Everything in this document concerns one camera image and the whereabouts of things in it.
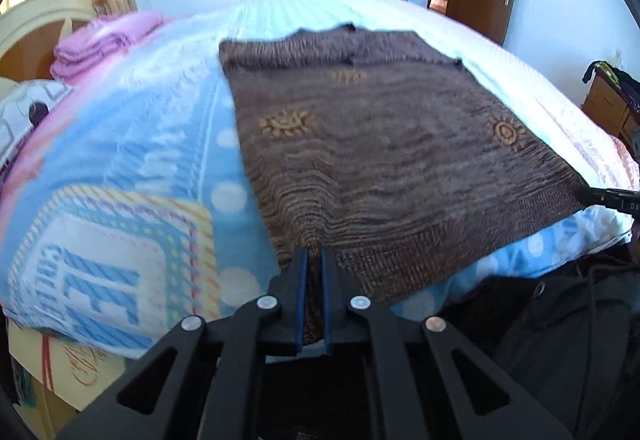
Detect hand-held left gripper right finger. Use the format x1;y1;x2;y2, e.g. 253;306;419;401
321;246;573;440

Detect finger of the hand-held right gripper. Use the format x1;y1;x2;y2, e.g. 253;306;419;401
575;188;640;217

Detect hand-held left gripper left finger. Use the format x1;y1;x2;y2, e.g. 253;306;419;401
57;247;308;440

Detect brown knit sweater sun pattern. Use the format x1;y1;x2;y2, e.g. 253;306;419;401
218;22;591;346

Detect dark clothes on nightstand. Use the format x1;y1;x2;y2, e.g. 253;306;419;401
581;61;640;108

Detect wooden nightstand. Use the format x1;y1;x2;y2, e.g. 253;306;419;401
582;70;640;147

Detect printed blue pink bed sheet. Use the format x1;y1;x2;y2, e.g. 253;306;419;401
0;0;638;361

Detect beige cardboard box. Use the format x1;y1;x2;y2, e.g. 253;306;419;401
7;320;133;426

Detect folded pink blanket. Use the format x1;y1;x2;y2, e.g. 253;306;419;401
50;11;166;80

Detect patterned white grey pillow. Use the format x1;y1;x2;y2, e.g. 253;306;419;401
0;80;73;171

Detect cream wooden bed headboard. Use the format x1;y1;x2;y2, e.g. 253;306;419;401
0;0;98;93

